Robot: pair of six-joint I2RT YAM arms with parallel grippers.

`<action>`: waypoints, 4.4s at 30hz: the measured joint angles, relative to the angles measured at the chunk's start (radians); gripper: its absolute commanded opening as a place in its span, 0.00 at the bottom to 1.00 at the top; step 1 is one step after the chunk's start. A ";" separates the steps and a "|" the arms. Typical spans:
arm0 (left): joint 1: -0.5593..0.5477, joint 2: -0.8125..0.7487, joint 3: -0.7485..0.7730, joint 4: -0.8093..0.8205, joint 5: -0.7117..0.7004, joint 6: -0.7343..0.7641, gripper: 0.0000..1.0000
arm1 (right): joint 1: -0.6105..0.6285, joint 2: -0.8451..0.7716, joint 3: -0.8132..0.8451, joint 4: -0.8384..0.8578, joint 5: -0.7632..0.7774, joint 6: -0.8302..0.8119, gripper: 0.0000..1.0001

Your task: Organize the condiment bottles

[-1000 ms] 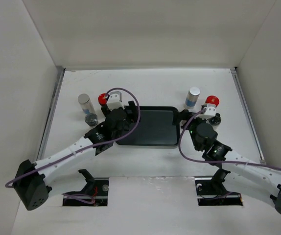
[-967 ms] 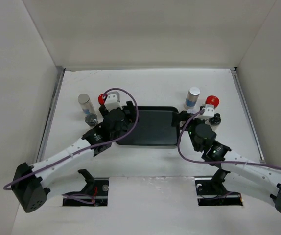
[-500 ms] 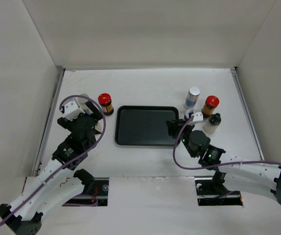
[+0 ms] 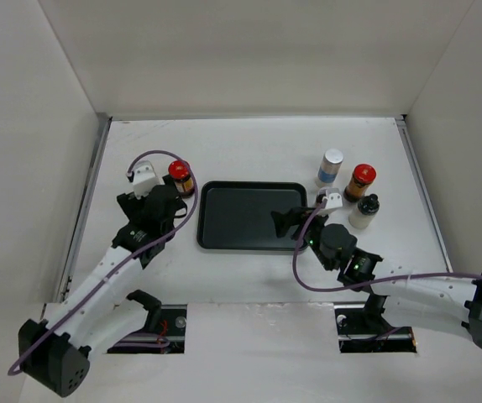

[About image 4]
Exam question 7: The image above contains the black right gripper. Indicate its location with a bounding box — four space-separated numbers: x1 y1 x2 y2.
271 206 335 271

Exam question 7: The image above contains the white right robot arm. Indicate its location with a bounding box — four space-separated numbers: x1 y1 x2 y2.
271 207 482 349

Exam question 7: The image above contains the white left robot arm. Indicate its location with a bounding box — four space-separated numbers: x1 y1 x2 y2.
18 185 188 398

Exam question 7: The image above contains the small white red label jar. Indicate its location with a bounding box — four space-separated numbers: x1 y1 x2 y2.
315 192 329 208

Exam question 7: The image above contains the silver lid blue label bottle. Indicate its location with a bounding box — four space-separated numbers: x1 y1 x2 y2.
315 149 343 187

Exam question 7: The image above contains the black rectangular tray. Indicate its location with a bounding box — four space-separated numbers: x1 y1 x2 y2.
196 181 307 252

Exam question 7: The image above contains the black cap white bottle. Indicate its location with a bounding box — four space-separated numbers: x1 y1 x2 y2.
348 194 380 229

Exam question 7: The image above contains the red lid orange sauce jar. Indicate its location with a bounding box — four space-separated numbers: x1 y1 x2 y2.
343 164 377 202

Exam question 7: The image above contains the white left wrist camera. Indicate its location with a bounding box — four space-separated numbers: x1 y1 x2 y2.
127 160 162 199

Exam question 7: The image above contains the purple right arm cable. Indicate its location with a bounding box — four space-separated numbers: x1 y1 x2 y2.
293 196 482 292

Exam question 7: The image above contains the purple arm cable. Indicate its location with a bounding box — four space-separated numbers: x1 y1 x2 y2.
7 149 200 376
293 196 482 292

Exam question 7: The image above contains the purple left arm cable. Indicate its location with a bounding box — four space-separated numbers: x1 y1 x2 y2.
7 149 200 376

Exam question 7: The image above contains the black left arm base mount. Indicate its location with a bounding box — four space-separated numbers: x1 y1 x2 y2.
107 290 188 354

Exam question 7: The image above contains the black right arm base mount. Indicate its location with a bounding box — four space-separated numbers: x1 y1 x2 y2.
334 296 417 353

